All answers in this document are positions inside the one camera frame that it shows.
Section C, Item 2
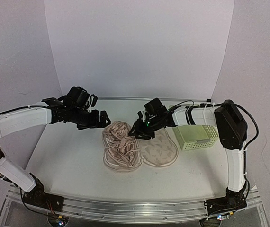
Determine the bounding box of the back edge aluminium strip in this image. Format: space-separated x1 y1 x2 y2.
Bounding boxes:
98 96 211 102

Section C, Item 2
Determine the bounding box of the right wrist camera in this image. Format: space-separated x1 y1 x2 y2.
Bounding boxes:
137 110 146 121

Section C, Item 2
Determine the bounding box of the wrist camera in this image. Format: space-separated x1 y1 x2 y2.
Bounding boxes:
137 110 146 121
88 94 98 107

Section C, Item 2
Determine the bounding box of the floral mesh laundry bag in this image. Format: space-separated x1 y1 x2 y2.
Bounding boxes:
101 120 180 173

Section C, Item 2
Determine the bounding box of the pale green perforated basket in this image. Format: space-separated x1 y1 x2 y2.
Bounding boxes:
172 125 219 151

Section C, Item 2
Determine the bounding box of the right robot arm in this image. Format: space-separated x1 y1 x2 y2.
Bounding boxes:
129 98 259 217

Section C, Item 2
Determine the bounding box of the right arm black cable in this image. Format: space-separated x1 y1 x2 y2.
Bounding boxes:
168 100 260 152

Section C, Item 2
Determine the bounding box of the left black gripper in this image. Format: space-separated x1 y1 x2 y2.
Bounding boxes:
69 107 110 130

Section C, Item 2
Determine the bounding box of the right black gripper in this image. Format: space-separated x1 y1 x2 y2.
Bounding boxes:
128 115 162 140

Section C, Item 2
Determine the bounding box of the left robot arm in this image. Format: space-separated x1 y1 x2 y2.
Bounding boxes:
0 87 111 211

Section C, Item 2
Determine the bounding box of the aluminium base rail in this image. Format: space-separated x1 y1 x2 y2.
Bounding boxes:
0 185 269 227

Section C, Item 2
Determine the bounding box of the pink bra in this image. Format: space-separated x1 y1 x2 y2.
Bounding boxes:
102 121 142 172

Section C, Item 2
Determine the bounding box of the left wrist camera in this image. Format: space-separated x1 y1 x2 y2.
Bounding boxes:
88 94 98 107

